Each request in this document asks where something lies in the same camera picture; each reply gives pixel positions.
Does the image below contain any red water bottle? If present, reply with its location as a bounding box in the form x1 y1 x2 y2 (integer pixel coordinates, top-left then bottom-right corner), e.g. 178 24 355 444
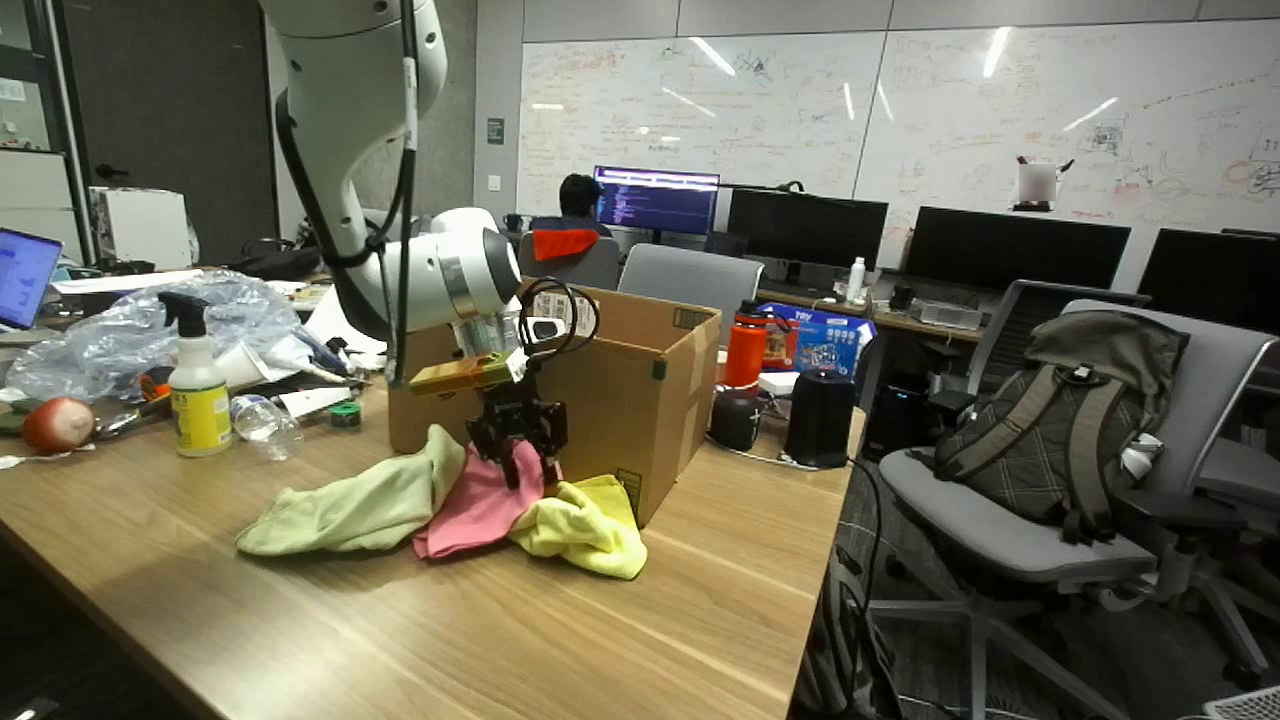
721 301 774 392

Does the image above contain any spray bottle yellow label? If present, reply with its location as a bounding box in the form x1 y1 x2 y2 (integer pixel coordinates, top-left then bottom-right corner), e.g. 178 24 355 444
158 293 238 461

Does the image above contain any yellow wrist camera mount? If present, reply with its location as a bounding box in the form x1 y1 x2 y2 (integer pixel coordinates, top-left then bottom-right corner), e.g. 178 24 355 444
406 348 534 401

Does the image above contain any red round fruit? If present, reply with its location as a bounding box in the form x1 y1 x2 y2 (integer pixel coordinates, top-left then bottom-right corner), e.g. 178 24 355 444
16 392 101 454

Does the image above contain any wall whiteboard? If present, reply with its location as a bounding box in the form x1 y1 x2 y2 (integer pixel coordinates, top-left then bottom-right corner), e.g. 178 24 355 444
517 26 1280 263

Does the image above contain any blue snack package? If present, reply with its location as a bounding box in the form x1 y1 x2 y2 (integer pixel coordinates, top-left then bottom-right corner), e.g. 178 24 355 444
755 296 877 381

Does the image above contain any seated dark-haired person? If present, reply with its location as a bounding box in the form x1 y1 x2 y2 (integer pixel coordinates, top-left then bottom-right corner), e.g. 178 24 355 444
557 170 614 232

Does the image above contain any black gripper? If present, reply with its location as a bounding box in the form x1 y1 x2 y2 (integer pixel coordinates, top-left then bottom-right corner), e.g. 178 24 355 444
466 381 576 496

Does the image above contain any grey office chair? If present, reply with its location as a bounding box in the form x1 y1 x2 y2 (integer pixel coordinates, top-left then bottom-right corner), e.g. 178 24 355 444
614 240 774 324
513 216 631 293
864 293 1280 720

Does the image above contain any clear plastic bag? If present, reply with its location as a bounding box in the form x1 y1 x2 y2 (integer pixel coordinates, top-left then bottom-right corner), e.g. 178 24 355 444
5 266 316 407

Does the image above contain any bright yellow towel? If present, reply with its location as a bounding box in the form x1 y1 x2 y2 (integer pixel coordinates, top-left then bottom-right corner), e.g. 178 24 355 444
513 473 651 585

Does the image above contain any pale green towel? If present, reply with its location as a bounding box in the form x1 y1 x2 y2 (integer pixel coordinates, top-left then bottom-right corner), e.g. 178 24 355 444
238 421 468 561

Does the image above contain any small black cube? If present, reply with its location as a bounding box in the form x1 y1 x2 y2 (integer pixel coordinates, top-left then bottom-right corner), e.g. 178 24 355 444
709 386 769 454

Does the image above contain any dark door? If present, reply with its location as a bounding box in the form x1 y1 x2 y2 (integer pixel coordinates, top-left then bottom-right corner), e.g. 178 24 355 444
53 0 282 263

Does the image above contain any white llama plush toy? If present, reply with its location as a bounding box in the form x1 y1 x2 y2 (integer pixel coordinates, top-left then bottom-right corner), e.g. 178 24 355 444
1014 150 1081 216

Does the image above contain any black computer monitor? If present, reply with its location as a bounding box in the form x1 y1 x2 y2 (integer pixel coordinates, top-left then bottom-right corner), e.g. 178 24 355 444
902 198 1135 296
726 178 891 274
1135 224 1280 336

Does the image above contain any pink towel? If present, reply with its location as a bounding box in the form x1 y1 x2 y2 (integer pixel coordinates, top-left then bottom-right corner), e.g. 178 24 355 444
414 436 552 566

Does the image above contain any white cabinet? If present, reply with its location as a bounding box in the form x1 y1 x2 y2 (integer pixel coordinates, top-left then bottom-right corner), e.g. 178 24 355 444
88 178 206 272

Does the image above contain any monitor with purple screen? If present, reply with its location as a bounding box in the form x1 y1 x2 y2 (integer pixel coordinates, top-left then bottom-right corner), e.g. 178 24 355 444
591 161 726 240

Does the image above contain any brown cardboard box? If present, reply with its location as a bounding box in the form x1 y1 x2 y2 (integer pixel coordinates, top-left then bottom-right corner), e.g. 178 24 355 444
386 283 730 527

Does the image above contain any white paper sheet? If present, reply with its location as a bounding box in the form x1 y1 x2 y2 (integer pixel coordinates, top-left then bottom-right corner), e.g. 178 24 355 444
301 279 360 376

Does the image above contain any crumpled clear plastic bottle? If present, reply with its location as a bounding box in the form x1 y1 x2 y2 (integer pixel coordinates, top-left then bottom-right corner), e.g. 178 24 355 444
230 386 303 464

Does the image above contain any olive green backpack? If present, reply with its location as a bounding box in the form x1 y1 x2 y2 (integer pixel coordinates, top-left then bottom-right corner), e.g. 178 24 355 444
932 309 1194 543

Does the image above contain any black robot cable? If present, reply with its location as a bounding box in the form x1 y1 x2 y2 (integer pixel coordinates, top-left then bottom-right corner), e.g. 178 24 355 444
517 272 605 364

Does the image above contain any red cloth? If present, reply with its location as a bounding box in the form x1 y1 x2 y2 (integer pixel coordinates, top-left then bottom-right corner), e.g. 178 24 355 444
527 224 607 266

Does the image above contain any black cylindrical speaker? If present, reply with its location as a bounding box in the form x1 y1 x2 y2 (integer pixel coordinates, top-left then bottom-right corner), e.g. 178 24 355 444
781 367 860 473

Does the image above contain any open dark laptop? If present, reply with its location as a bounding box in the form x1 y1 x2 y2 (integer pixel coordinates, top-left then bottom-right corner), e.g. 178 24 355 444
0 224 68 333

